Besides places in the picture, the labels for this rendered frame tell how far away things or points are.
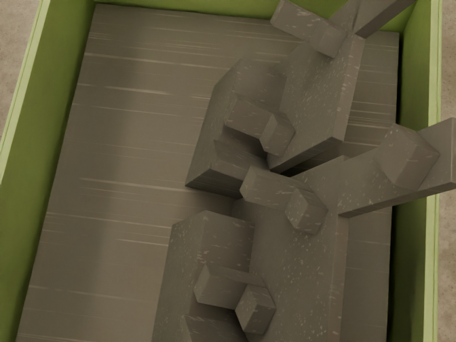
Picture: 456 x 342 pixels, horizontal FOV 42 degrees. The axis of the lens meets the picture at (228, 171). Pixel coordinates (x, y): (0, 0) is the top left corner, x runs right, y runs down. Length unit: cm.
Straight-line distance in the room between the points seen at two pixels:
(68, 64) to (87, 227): 19
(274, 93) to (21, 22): 133
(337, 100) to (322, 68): 7
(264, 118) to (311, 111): 6
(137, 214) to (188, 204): 6
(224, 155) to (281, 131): 6
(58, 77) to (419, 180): 44
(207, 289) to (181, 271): 7
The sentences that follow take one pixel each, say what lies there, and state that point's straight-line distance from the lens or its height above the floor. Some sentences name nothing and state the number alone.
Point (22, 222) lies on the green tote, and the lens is 66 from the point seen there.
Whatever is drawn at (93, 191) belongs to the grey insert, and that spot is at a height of 85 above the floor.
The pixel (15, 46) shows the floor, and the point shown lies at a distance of 186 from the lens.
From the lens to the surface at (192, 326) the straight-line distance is 55.
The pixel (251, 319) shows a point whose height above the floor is 96.
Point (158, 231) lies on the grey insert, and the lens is 66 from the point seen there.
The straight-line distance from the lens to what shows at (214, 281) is 53.
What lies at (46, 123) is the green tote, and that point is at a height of 89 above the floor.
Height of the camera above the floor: 149
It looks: 70 degrees down
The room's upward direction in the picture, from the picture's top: 5 degrees counter-clockwise
